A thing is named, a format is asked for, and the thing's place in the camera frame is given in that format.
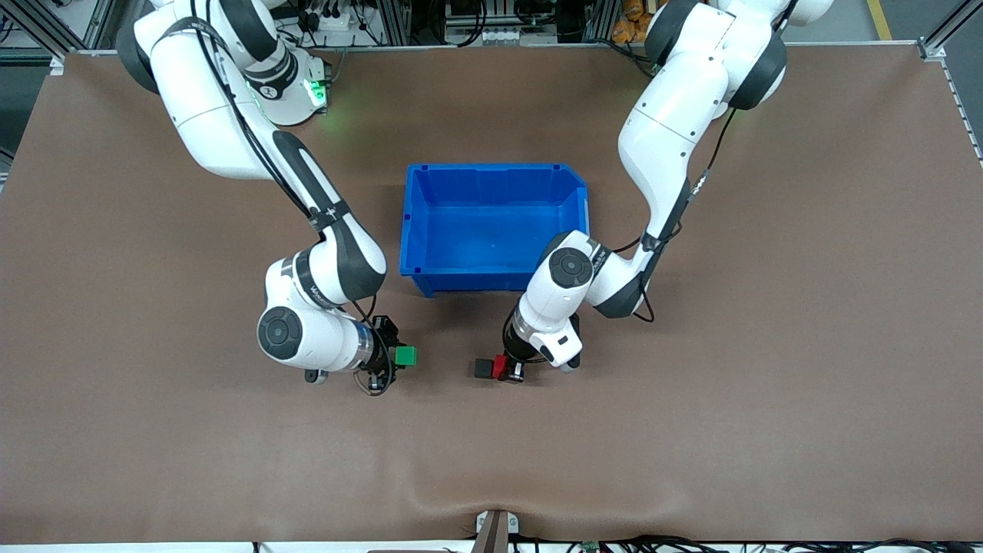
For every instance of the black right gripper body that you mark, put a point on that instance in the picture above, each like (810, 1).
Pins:
(383, 348)

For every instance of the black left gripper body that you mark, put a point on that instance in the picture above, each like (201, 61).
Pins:
(515, 354)

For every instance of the small red cube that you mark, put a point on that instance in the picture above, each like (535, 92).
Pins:
(500, 369)

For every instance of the small green cube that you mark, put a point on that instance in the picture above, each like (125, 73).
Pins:
(405, 355)

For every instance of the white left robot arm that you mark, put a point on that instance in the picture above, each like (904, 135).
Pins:
(676, 115)

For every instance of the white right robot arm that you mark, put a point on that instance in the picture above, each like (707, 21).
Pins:
(200, 100)

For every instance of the small black cube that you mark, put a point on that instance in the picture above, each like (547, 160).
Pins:
(483, 369)

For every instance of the brown table mat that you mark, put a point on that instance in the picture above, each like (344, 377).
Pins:
(307, 461)

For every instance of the blue plastic storage bin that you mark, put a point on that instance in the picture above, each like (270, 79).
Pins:
(484, 230)

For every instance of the metal table clamp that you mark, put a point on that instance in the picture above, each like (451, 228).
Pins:
(491, 530)

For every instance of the white power strip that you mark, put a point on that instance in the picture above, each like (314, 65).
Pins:
(338, 21)

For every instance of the orange snack bags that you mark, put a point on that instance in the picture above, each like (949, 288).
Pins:
(626, 27)

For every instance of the aluminium frame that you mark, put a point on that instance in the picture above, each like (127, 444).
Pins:
(392, 19)

